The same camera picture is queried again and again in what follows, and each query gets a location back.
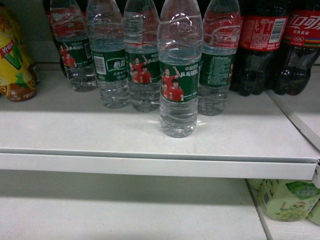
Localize water bottle green label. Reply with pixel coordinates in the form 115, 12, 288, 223
157, 0, 203, 138

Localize water bottle red players label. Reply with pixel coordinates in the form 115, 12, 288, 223
123, 0, 160, 112

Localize white metal shelf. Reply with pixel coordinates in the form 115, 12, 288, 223
0, 70, 320, 180

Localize right water bottle text label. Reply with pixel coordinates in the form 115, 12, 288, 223
198, 0, 243, 116

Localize water bottle barcode label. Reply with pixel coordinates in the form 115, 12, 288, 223
86, 0, 130, 109

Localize far left water bottle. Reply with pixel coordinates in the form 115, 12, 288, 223
49, 0, 97, 92

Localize white lower shelf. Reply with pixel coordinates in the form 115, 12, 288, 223
0, 197, 267, 240

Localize cola bottle red label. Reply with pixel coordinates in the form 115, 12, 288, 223
230, 0, 289, 97

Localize yellow lemon tea bottle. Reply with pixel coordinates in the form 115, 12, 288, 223
0, 4, 39, 102

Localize green grape drink bottle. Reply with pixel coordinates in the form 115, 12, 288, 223
257, 179, 320, 222

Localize cola bottle olympic label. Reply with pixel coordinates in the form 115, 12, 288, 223
266, 0, 320, 96

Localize green drink bottle right edge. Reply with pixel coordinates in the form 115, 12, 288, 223
307, 200, 320, 226

